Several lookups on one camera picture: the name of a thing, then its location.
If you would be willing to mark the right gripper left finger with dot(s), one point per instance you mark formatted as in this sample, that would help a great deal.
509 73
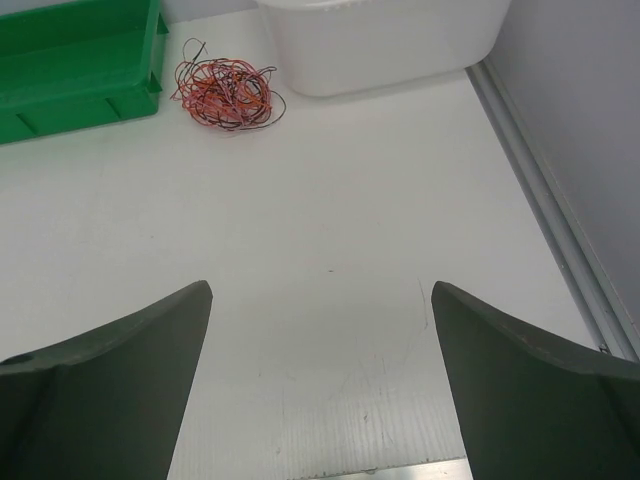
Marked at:
109 403

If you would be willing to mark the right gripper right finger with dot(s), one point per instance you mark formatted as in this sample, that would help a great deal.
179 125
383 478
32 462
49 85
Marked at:
531 404

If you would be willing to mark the green plastic tray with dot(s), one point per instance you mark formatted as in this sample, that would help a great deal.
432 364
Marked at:
78 65

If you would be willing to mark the white plastic tub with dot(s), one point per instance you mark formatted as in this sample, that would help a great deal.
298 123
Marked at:
327 48

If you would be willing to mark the aluminium frame rail right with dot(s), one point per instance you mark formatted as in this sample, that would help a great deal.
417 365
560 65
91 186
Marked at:
612 330

